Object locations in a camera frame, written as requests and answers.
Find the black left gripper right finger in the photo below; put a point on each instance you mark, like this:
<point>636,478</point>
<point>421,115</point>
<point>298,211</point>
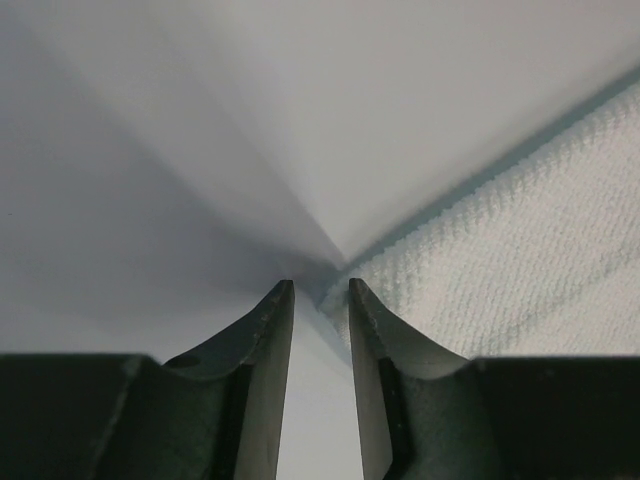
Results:
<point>425,412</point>

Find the light blue towel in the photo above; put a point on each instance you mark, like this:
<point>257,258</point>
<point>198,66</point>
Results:
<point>541,259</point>

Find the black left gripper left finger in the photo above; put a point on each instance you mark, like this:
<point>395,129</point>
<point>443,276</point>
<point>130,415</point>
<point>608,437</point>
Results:
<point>212,412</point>

